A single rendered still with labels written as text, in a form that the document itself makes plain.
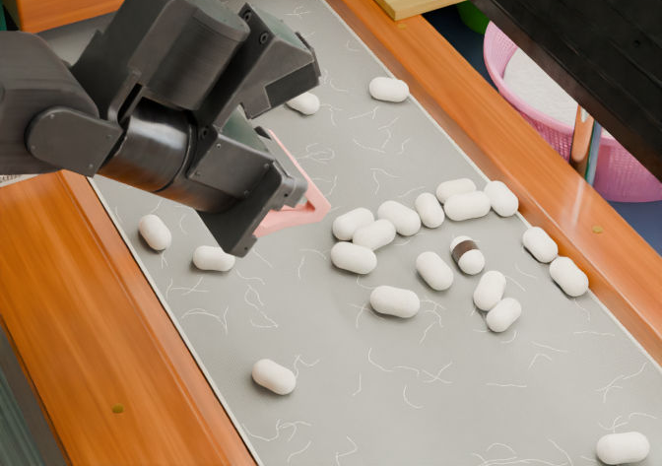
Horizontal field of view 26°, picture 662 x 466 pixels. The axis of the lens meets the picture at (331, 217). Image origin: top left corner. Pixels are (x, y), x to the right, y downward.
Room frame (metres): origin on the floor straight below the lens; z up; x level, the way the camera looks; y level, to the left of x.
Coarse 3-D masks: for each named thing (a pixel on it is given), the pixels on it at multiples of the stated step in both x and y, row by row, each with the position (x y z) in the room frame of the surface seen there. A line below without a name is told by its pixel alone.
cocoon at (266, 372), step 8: (264, 360) 0.70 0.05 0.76; (256, 368) 0.69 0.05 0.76; (264, 368) 0.69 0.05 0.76; (272, 368) 0.69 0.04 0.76; (280, 368) 0.69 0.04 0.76; (256, 376) 0.69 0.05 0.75; (264, 376) 0.68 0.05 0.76; (272, 376) 0.68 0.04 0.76; (280, 376) 0.68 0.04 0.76; (288, 376) 0.68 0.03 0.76; (264, 384) 0.68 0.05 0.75; (272, 384) 0.68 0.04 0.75; (280, 384) 0.68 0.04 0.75; (288, 384) 0.68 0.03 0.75; (280, 392) 0.68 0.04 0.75; (288, 392) 0.68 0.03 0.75
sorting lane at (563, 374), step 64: (256, 0) 1.19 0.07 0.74; (320, 0) 1.19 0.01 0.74; (320, 64) 1.08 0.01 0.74; (320, 128) 0.99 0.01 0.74; (384, 128) 0.99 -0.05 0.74; (128, 192) 0.90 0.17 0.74; (384, 192) 0.90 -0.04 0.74; (192, 256) 0.82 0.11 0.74; (256, 256) 0.82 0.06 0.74; (320, 256) 0.82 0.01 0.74; (384, 256) 0.82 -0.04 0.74; (448, 256) 0.82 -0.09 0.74; (512, 256) 0.82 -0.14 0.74; (192, 320) 0.75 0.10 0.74; (256, 320) 0.75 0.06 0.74; (320, 320) 0.75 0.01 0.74; (384, 320) 0.75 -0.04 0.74; (448, 320) 0.75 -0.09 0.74; (576, 320) 0.75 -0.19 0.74; (256, 384) 0.69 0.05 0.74; (320, 384) 0.69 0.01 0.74; (384, 384) 0.69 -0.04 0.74; (448, 384) 0.69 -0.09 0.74; (512, 384) 0.69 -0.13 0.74; (576, 384) 0.69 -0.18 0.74; (640, 384) 0.69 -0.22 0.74; (256, 448) 0.63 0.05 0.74; (320, 448) 0.63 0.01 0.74; (384, 448) 0.63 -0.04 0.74; (448, 448) 0.63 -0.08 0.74; (512, 448) 0.63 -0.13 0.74; (576, 448) 0.63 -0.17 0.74
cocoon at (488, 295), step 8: (488, 272) 0.79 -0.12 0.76; (496, 272) 0.79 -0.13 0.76; (488, 280) 0.78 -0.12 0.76; (496, 280) 0.78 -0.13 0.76; (504, 280) 0.78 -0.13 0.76; (480, 288) 0.77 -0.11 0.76; (488, 288) 0.77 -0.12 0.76; (496, 288) 0.77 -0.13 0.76; (504, 288) 0.78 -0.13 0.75; (480, 296) 0.76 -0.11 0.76; (488, 296) 0.76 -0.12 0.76; (496, 296) 0.76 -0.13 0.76; (480, 304) 0.76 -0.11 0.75; (488, 304) 0.76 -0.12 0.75; (496, 304) 0.76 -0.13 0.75
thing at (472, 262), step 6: (456, 240) 0.82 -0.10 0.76; (462, 240) 0.82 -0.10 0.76; (450, 246) 0.82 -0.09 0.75; (468, 252) 0.81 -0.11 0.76; (474, 252) 0.81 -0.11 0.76; (480, 252) 0.81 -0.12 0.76; (462, 258) 0.81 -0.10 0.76; (468, 258) 0.80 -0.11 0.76; (474, 258) 0.80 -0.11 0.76; (480, 258) 0.80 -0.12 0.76; (462, 264) 0.80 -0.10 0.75; (468, 264) 0.80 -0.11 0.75; (474, 264) 0.80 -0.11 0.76; (480, 264) 0.80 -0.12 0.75; (462, 270) 0.80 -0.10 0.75; (468, 270) 0.80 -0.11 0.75; (474, 270) 0.80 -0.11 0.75; (480, 270) 0.80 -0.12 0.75
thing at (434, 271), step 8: (424, 256) 0.80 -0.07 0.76; (432, 256) 0.80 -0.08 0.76; (416, 264) 0.80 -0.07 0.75; (424, 264) 0.80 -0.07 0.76; (432, 264) 0.79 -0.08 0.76; (440, 264) 0.79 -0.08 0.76; (424, 272) 0.79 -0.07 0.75; (432, 272) 0.79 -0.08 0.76; (440, 272) 0.79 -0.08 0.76; (448, 272) 0.79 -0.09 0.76; (432, 280) 0.78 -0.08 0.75; (440, 280) 0.78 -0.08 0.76; (448, 280) 0.78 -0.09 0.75; (432, 288) 0.78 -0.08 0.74; (440, 288) 0.78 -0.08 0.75
